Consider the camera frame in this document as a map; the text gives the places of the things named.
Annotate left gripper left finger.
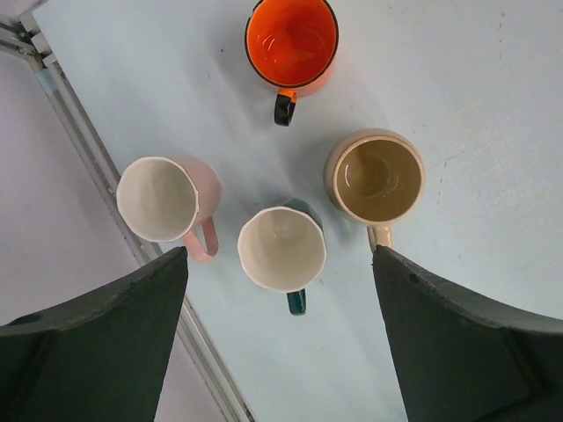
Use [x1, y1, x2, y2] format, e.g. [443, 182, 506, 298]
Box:
[1, 247, 188, 421]

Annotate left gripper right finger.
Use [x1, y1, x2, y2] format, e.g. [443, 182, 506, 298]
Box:
[372, 245, 562, 421]

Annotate pink mug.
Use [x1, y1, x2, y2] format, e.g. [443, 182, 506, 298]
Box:
[116, 156, 222, 262]

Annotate cream mug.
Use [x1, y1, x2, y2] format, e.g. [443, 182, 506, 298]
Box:
[323, 128, 425, 251]

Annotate dark green mug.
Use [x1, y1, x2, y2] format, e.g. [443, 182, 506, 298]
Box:
[237, 198, 327, 316]

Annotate orange mug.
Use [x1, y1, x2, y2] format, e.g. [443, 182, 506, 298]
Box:
[245, 0, 340, 127]

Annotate left aluminium frame post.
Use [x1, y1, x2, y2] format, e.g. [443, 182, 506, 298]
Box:
[1, 1, 255, 421]

